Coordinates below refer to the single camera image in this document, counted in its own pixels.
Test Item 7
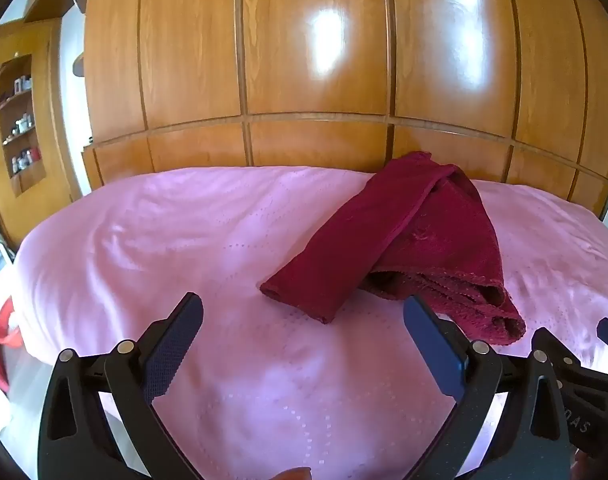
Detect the pink bed cover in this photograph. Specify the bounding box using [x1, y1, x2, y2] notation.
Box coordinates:
[13, 167, 608, 479]

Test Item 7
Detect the wooden shelf cabinet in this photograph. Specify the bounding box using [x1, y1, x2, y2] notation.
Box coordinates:
[0, 18, 82, 247]

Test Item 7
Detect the dark red garment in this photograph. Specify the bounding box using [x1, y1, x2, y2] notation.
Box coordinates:
[261, 152, 526, 346]

